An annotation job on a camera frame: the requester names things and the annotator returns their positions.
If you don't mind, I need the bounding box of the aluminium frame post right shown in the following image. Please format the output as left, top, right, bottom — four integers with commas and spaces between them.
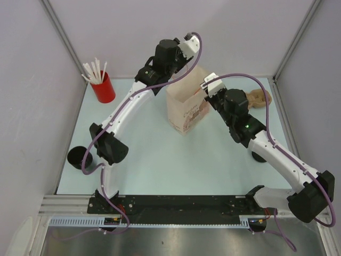
272, 0, 323, 82

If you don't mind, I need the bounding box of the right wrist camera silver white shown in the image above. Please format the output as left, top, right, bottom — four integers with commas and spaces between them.
200, 73, 226, 98

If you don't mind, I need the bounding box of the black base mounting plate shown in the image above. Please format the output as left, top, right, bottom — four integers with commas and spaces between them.
87, 194, 278, 225

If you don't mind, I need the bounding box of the brown pulp cup carrier stack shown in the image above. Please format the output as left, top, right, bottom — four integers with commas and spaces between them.
246, 89, 266, 110

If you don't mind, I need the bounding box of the white slotted cable duct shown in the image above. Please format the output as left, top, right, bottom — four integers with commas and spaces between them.
49, 215, 256, 229

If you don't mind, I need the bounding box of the black coffee cup left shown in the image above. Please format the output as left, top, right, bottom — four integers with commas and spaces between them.
67, 146, 93, 170

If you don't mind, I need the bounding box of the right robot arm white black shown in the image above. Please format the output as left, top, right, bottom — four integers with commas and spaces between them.
205, 89, 335, 223

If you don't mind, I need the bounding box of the wrist camera silver white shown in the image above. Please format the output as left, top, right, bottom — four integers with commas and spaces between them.
200, 73, 226, 98
178, 33, 200, 60

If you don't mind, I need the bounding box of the white paper takeout bag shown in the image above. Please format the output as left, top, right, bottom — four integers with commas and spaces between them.
166, 65, 210, 135

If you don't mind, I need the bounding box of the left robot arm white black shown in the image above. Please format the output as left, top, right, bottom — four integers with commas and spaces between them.
90, 34, 201, 213

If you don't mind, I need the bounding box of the aluminium frame post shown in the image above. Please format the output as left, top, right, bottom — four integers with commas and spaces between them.
39, 0, 85, 75
272, 0, 323, 82

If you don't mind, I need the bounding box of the aluminium frame post left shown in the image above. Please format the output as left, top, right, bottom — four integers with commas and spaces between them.
39, 0, 85, 75

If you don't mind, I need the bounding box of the red plastic cup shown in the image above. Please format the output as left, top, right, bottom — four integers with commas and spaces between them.
90, 70, 116, 103

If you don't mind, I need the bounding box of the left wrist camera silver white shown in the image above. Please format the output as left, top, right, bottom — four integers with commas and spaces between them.
178, 33, 200, 60

